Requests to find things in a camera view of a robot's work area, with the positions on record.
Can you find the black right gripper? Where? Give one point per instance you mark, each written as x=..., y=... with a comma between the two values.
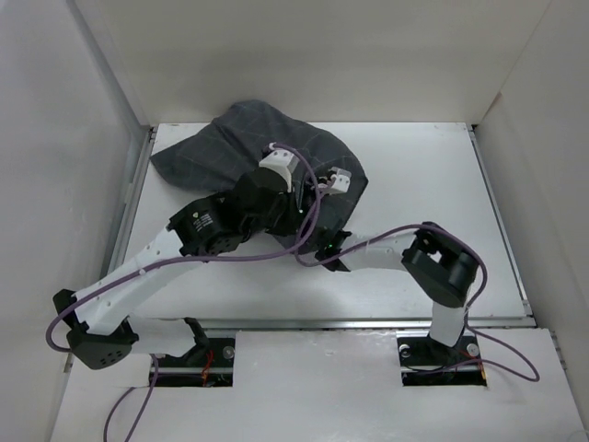
x=325, y=196

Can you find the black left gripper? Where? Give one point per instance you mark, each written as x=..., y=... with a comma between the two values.
x=294, y=216

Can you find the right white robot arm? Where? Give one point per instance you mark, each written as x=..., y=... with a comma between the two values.
x=443, y=267

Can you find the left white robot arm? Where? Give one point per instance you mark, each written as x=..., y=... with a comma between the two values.
x=103, y=328

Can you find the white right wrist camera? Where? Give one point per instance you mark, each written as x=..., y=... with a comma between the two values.
x=337, y=181

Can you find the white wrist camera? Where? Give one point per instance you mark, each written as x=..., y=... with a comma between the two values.
x=282, y=162
x=337, y=181

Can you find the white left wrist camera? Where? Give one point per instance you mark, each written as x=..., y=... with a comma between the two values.
x=282, y=162

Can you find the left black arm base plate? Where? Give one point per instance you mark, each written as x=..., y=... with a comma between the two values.
x=213, y=369

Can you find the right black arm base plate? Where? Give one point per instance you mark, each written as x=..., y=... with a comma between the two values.
x=427, y=363

